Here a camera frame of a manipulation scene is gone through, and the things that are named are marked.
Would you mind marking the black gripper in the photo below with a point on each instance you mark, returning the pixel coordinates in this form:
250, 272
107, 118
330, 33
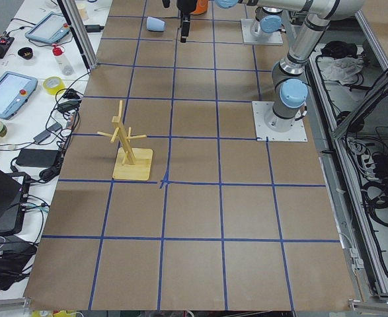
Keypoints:
184, 9

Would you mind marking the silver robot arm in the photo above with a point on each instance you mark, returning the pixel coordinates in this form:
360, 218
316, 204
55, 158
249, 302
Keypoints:
291, 93
267, 20

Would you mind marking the wooden cup tree stand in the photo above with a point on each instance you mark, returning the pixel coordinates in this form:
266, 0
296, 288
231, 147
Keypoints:
131, 163

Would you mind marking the orange cylindrical container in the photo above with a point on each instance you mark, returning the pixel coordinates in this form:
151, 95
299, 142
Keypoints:
201, 7

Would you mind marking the black power adapter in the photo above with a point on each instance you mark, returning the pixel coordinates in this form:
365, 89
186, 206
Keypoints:
90, 28

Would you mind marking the clear squeeze bottle red cap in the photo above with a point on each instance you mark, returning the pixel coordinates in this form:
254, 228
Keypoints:
62, 60

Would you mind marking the far blue teach pendant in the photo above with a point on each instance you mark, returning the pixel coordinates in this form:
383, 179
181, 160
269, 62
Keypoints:
50, 30

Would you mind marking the blue teach pendant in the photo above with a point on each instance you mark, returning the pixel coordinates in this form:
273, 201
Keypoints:
50, 30
15, 90

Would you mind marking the yellow tape roll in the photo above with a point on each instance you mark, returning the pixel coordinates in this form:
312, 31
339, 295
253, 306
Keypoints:
53, 85

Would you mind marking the black bowl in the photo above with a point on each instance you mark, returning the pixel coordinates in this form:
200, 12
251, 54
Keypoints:
26, 53

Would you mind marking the white crumpled cloth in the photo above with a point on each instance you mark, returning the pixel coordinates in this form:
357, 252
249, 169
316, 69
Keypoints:
344, 70

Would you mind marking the near blue teach pendant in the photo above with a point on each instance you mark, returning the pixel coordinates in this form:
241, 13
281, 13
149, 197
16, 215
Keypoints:
15, 90

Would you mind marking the large black power brick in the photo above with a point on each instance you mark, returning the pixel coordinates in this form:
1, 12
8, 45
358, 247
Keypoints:
37, 158

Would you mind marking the black laptop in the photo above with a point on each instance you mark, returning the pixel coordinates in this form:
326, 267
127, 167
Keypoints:
14, 189

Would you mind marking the aluminium frame post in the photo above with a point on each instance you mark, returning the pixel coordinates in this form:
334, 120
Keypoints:
73, 18

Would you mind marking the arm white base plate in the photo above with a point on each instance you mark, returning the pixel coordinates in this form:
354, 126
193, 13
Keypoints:
253, 35
269, 127

